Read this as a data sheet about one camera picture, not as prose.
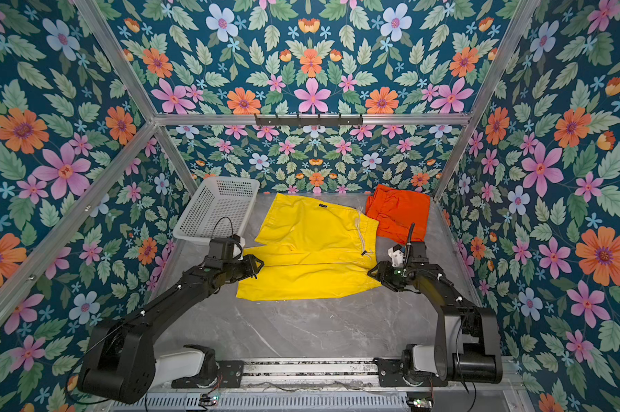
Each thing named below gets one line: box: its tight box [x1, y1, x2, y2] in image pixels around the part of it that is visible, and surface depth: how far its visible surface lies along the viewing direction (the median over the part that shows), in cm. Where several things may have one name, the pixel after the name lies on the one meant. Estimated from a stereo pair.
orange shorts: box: [365, 183, 431, 246], surface depth 114 cm
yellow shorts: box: [236, 193, 383, 299], surface depth 101 cm
